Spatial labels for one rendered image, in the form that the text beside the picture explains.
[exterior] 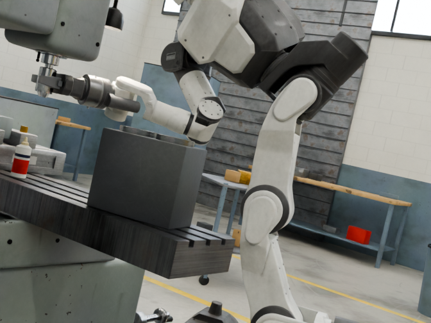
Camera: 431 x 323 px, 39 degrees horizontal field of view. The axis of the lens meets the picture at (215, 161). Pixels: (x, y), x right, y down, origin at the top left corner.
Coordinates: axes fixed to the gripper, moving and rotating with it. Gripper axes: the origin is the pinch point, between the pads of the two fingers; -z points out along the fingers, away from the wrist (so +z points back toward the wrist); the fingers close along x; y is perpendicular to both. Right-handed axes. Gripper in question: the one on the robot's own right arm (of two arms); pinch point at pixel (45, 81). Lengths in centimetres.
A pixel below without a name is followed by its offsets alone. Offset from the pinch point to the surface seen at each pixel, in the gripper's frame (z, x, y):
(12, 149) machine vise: -2.8, -8.0, 20.6
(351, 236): 571, -375, 102
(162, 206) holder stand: 14, 50, 22
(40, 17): -10.0, 16.8, -14.0
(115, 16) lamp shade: 19.0, -6.6, -23.4
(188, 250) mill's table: 16, 60, 29
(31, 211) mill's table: -4.5, 21.1, 31.9
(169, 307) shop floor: 170, -169, 125
